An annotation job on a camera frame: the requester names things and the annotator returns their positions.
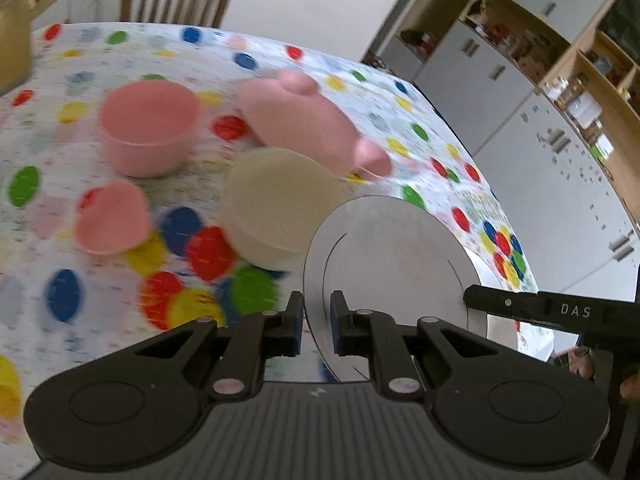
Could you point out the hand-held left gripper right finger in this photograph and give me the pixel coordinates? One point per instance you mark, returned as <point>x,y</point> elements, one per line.
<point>336,321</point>

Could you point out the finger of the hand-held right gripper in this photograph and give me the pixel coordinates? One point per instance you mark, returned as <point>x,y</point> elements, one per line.
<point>500,304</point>

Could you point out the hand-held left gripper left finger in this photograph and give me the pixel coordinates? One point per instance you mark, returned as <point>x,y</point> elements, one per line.
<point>295,321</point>

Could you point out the white round plate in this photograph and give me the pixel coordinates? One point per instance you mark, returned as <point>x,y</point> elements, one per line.
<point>395,260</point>

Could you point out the cream round bowl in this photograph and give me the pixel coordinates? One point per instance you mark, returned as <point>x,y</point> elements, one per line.
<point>275,200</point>

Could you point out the pink plate with ears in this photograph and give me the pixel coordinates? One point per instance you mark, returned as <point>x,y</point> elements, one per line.
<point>300,120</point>

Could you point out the pink round bowl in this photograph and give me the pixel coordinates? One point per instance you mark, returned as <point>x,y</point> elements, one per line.
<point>147,130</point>

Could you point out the person's right hand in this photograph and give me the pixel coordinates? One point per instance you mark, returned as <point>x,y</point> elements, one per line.
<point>575,361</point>

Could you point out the pink heart-shaped bowl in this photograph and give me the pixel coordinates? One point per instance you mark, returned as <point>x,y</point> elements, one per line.
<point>112,220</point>

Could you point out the balloon print tablecloth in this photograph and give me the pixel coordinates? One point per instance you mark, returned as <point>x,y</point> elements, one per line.
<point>65,160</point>

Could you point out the gold jug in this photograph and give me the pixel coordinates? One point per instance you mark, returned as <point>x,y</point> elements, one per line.
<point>12,35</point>

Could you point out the white and wood wall cabinet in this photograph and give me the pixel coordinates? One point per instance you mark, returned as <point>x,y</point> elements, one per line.
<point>540,110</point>

